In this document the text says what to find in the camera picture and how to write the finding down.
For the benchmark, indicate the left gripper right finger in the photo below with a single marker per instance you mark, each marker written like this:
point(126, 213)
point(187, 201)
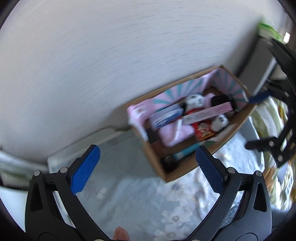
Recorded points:
point(213, 169)

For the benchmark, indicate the pink fluffy headband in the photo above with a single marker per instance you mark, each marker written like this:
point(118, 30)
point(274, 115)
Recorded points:
point(207, 100)

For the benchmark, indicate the black round jar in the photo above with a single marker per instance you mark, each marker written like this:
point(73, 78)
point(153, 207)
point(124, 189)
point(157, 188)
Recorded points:
point(169, 163)

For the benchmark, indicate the long pink box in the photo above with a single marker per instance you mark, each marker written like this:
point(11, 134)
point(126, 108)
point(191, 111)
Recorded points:
point(207, 113)

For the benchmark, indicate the black fabric scrunchie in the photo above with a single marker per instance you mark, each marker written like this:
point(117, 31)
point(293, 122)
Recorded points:
point(223, 98)

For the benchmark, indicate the operator thumb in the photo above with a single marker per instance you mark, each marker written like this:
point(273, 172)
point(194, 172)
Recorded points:
point(120, 234)

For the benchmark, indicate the pink fluffy cloth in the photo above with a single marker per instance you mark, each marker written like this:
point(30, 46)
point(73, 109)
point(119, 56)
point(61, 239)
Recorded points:
point(175, 133)

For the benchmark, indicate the pink patterned cardboard box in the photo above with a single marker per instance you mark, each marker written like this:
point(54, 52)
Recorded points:
point(216, 80)

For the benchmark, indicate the blue cosmetic tube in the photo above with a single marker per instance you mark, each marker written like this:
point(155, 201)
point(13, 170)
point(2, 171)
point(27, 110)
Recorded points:
point(187, 151)

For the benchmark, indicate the red milk carton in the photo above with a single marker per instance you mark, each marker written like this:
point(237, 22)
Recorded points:
point(202, 128)

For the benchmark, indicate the white tissue pack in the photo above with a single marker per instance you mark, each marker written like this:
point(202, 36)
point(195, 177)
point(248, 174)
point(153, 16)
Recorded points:
point(165, 116)

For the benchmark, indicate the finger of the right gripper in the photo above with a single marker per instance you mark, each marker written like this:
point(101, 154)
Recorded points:
point(264, 144)
point(260, 97)

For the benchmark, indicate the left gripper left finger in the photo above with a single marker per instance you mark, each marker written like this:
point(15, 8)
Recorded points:
point(82, 168)

